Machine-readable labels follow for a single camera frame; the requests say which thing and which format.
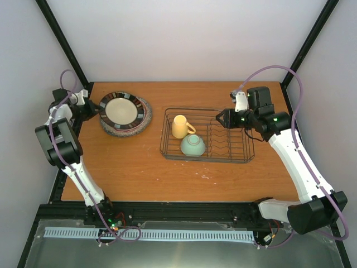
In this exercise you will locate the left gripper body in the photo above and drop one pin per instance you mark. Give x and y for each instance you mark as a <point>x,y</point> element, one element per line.
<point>87,113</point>

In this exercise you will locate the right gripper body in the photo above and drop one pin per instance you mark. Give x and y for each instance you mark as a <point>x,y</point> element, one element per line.
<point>246,123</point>

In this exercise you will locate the black wire dish rack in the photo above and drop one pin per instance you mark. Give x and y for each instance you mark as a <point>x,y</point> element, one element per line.
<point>221,144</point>

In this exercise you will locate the light green ceramic bowl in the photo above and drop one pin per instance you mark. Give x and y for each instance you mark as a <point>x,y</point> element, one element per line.
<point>193,146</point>

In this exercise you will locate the yellow ceramic mug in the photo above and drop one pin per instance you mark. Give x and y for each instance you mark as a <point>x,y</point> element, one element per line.
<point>181,127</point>

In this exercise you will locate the striped brown dinner plate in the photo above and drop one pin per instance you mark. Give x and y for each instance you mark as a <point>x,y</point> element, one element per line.
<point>110,102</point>

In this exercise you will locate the pink polka dot plate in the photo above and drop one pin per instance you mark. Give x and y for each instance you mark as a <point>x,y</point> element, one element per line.
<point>132,117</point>

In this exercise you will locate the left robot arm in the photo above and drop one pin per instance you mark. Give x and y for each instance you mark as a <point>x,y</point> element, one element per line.
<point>62,148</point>

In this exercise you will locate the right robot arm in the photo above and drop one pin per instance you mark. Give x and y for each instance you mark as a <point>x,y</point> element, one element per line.
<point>295,156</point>

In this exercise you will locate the grey speckled plate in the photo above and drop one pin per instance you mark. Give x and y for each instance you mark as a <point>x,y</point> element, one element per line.
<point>120,134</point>

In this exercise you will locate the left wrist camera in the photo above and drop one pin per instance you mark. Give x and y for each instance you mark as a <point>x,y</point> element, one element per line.
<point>79,98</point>

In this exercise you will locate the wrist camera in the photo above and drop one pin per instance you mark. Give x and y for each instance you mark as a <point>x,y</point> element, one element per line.
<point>79,98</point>
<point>240,100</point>

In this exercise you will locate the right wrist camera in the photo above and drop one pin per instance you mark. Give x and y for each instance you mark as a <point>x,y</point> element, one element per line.
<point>240,100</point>

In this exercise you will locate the black aluminium frame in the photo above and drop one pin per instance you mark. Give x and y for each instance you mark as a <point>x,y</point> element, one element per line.
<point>170,211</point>

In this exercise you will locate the light blue cable duct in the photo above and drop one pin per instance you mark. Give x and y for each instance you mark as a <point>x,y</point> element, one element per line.
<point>157,235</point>

